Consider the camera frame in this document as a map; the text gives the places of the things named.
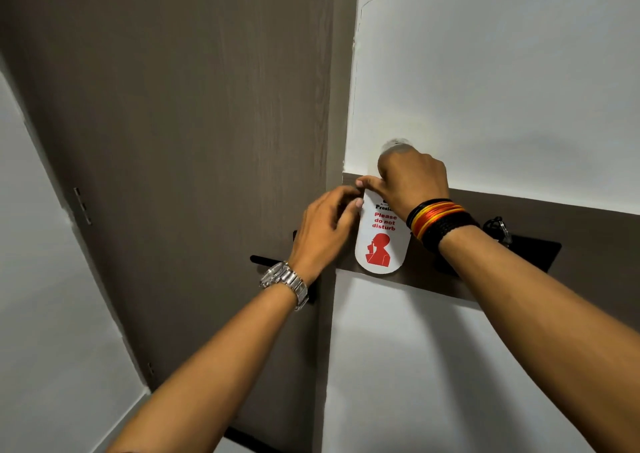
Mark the brown wall panel strip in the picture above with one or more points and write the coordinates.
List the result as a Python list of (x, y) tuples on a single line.
[(590, 263)]

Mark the person's right thumb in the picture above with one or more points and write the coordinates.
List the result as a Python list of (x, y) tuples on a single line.
[(372, 184)]

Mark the person's left thumb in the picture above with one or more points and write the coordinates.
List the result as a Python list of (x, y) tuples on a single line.
[(353, 217)]

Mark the person's left forearm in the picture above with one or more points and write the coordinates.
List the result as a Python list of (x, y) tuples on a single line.
[(215, 377)]

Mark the white red door hanger sign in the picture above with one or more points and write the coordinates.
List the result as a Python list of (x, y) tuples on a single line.
[(382, 248)]

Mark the person's left hand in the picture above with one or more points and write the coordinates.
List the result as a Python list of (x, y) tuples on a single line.
[(317, 238)]

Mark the person's right forearm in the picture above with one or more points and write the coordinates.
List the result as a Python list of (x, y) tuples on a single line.
[(545, 327)]

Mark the round white wall knob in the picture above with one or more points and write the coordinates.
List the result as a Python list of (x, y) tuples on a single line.
[(397, 144)]

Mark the silver metal wristwatch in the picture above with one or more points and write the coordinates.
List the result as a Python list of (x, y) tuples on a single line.
[(286, 278)]

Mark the red orange thread wristband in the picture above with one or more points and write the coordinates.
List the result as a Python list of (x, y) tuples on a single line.
[(434, 214)]

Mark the brown door frame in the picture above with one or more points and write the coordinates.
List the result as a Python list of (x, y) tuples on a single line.
[(340, 68)]

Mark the black wall plate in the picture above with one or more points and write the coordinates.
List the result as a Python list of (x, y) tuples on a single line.
[(530, 253)]

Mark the brown wooden door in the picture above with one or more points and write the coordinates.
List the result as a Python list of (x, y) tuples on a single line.
[(190, 143)]

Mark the person's right hand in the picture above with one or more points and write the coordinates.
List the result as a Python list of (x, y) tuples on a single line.
[(415, 180)]

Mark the black braided wristband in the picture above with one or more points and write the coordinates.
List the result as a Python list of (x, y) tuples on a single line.
[(450, 230)]

